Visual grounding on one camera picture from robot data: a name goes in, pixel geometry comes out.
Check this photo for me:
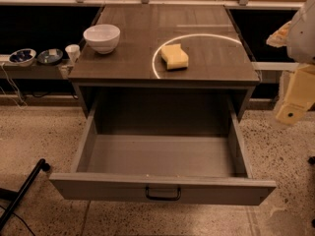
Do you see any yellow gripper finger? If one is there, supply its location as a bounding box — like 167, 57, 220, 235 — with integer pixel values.
275, 64, 315, 125

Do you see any yellow sponge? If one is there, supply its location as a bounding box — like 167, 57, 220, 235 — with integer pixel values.
160, 44, 189, 70

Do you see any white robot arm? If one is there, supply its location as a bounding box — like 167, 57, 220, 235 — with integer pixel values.
267, 0, 315, 125

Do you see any grey drawer cabinet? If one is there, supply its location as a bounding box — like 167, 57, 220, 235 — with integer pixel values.
70, 4, 260, 116

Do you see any white ceramic bowl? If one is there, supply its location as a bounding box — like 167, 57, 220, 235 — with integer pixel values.
84, 24, 120, 54

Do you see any small white cup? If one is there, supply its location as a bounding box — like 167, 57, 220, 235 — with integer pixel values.
65, 44, 80, 63

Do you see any low grey side shelf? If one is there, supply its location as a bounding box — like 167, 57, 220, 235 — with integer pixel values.
0, 55, 73, 80

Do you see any dark glazed bowl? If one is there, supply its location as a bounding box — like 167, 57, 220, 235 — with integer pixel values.
37, 48, 63, 65

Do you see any blue patterned bowl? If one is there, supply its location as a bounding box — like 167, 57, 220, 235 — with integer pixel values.
9, 48, 36, 67

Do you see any black chair leg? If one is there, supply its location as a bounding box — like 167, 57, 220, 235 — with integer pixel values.
0, 158, 50, 231

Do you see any black drawer handle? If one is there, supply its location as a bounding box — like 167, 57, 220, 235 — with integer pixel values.
145, 187, 181, 202

